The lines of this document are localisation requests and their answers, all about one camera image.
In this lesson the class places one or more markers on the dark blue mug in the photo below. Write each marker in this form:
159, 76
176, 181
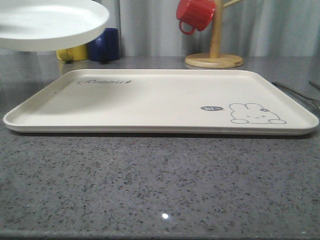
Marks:
105, 47

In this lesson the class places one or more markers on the wooden mug tree stand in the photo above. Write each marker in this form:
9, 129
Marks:
214, 59

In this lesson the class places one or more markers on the cream rabbit serving tray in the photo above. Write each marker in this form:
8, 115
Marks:
161, 101

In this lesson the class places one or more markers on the yellow mug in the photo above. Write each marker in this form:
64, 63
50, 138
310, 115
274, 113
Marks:
77, 53

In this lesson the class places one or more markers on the silver fork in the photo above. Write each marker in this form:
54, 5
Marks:
308, 102

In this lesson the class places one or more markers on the grey curtain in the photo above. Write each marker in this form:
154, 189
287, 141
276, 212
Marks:
250, 28

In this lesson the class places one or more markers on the silver spoon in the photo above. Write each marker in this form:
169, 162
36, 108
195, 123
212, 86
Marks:
314, 84

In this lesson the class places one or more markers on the red mug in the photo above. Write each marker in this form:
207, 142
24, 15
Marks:
196, 13

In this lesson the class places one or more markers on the white round plate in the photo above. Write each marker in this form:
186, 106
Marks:
48, 25

